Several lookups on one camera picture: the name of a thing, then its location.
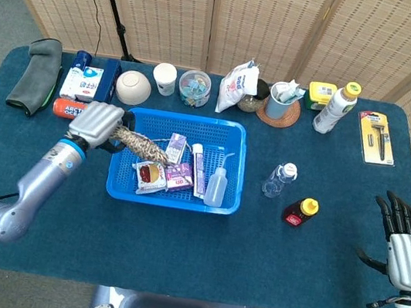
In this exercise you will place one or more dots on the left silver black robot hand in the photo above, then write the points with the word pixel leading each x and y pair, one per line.
pixel 97 123

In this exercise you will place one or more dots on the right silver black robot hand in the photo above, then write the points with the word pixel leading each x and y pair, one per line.
pixel 409 260

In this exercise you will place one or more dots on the small purple white milk carton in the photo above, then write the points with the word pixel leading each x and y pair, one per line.
pixel 175 149

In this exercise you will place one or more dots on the bear-shaped honey bottle yellow cap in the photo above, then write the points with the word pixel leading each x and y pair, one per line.
pixel 299 214

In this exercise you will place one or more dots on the clear plastic bottle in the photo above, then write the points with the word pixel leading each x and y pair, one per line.
pixel 277 181

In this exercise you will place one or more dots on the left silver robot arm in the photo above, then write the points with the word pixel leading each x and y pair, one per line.
pixel 36 182

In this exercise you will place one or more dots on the translucent squeeze wash bottle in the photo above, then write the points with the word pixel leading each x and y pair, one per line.
pixel 216 187

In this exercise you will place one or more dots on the white drink bottle yellow cap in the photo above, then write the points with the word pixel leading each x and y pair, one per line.
pixel 336 108

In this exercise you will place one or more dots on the orange Arctic Ocean soda can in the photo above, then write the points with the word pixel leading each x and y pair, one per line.
pixel 66 108

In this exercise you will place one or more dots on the dark blue cardboard box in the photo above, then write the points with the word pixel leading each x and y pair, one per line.
pixel 108 84

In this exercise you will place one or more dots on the white blue tissue pack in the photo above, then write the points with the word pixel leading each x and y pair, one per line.
pixel 81 83

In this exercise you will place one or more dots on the beige upturned bowl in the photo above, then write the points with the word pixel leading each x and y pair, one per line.
pixel 133 88

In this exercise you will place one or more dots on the white snack packet fruit print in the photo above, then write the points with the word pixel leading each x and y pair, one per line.
pixel 151 176

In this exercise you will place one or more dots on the grey folded cloth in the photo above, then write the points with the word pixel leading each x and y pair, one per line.
pixel 36 76

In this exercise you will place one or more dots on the white paper cup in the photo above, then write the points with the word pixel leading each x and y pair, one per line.
pixel 164 77

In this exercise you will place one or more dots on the flat purple cardboard box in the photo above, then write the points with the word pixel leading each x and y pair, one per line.
pixel 180 178

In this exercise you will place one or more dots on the clear round plastic container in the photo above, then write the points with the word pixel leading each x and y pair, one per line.
pixel 194 87

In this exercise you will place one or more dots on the blue plastic perforated basket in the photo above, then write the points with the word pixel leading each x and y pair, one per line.
pixel 201 130

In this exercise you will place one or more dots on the purple white toothpaste tube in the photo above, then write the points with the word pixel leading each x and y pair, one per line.
pixel 199 168

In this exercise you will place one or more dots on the black stand pole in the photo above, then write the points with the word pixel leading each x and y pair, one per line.
pixel 113 10

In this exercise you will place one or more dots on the yellow razor blister pack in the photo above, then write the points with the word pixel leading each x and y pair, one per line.
pixel 376 138

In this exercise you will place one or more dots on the white plastic bag blue print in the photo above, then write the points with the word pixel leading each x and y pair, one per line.
pixel 235 88

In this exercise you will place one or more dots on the teal felt table cover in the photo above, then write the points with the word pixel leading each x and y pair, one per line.
pixel 174 250

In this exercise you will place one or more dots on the glass jar black lid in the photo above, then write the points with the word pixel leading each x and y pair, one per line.
pixel 255 99

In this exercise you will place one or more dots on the light blue cup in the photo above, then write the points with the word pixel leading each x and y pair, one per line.
pixel 275 108

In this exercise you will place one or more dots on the bamboo folding screen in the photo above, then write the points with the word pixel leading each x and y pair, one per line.
pixel 250 20

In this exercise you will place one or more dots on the round woven rattan coaster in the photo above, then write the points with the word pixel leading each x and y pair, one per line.
pixel 291 117

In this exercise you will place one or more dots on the green container yellow lid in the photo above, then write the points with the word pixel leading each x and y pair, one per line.
pixel 318 95

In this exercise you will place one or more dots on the toothbrush pack in cup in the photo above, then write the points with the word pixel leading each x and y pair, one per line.
pixel 287 92

